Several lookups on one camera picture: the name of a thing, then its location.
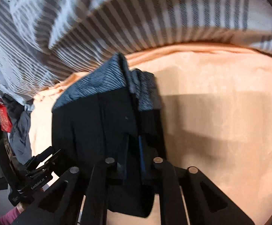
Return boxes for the black pants with grey waistband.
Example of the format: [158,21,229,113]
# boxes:
[51,53,167,217]

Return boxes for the maroon sleeve forearm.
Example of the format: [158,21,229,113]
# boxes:
[0,207,20,225]

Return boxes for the person's left hand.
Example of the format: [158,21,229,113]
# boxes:
[16,188,44,214]

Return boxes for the dark grey clothes pile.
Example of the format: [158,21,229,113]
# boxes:
[2,94,33,165]

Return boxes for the peach bed sheet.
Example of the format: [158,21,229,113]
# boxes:
[29,44,272,224]

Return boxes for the grey striped blanket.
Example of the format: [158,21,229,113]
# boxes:
[0,0,272,103]

